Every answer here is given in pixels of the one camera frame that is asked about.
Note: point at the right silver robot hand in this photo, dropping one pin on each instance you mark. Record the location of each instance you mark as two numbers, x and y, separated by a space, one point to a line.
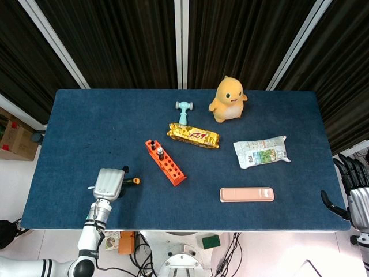
359 202

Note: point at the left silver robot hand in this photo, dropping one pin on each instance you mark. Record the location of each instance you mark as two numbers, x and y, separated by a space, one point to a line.
108 183

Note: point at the black yellow-capped screwdriver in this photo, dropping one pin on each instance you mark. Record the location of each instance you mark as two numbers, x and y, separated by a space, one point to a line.
133 181

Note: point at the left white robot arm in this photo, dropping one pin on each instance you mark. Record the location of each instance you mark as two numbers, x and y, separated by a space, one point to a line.
92 236

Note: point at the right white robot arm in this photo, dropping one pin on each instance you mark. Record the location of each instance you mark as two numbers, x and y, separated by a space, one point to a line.
362 239

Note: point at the slim black precision screwdriver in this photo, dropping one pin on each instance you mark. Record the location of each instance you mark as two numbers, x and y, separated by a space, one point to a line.
153 144

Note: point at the silver-capped precision screwdriver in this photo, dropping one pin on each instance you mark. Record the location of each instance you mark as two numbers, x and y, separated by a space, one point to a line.
160 153

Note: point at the orange bit holder rack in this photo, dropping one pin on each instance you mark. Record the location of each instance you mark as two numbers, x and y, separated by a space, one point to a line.
173 173

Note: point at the blue table cloth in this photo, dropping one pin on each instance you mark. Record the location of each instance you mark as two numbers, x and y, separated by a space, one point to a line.
86 130

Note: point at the small printed paper packet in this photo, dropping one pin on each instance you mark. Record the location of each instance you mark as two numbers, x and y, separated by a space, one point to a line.
111 241

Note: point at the orange box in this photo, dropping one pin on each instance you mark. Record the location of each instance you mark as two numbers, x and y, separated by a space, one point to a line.
127 242

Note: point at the grey round object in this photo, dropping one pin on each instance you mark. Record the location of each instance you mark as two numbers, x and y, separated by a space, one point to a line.
37 137

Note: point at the gold snack packet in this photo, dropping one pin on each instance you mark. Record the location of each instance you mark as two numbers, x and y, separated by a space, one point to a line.
193 135

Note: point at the brown cardboard box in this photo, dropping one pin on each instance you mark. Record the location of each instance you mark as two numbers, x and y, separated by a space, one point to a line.
17 141

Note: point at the light blue toy hammer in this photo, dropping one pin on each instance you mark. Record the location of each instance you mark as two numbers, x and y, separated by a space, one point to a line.
183 114

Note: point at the white robot torso base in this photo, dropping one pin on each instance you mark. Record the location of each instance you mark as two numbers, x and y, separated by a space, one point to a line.
181 259

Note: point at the white printed snack bag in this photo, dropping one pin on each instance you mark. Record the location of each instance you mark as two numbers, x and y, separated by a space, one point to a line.
261 151

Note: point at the pink oblong case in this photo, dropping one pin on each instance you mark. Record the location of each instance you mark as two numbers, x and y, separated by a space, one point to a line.
246 194

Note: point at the black bag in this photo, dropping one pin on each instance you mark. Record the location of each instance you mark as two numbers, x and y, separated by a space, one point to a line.
7 233

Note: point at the green block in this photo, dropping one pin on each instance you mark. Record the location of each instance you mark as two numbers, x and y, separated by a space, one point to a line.
211 241

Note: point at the black curtain panel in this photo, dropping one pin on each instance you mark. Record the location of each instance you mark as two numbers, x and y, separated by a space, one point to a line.
17 57
121 43
346 72
245 37

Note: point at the yellow plush duck toy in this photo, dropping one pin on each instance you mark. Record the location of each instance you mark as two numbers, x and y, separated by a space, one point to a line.
229 101

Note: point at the white frame post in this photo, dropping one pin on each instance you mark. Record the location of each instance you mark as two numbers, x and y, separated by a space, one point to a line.
54 43
299 43
181 43

